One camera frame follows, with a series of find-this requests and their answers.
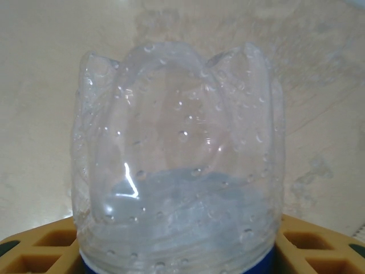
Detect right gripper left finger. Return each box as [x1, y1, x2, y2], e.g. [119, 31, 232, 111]
[0, 215, 86, 274]

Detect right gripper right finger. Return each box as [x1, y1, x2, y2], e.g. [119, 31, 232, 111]
[273, 213, 365, 274]

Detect small clear bottle blue label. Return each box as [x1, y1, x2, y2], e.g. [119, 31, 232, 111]
[70, 41, 287, 274]

